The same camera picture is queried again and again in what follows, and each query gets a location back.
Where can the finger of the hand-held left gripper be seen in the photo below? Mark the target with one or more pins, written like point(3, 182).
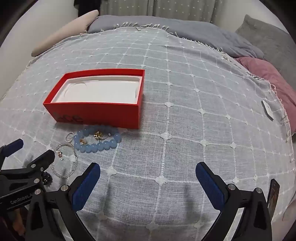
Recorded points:
point(15, 144)
point(44, 160)

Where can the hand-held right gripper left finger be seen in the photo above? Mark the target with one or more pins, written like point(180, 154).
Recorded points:
point(85, 187)

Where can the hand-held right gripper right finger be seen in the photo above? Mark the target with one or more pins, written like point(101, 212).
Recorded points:
point(210, 187)

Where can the black beaded hair clip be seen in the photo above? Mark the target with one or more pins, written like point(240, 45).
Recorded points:
point(47, 178)

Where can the small gold earring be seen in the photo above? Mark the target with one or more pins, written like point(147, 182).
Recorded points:
point(82, 140)

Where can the pearl and gold hoop earring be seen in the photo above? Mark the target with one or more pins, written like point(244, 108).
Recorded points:
point(98, 135)

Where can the red cardboard box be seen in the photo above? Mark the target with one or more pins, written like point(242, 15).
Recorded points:
point(104, 115)

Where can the black phone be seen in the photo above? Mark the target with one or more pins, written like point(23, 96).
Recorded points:
point(273, 194)

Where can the white flat device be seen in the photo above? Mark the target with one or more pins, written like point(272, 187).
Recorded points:
point(267, 110)

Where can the beige pillow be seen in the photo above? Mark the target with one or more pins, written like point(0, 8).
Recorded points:
point(64, 32)

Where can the pink pillow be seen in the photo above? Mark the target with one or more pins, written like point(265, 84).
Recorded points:
point(277, 78)

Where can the dark hanging clothing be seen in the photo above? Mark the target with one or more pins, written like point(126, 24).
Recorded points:
point(86, 7)

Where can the grey pillow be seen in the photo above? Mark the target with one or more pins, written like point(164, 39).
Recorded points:
point(266, 39)

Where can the grey duvet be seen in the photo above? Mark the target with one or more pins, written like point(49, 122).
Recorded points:
point(185, 30)

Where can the grey dotted curtain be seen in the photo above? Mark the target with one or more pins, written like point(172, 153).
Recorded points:
point(161, 9)

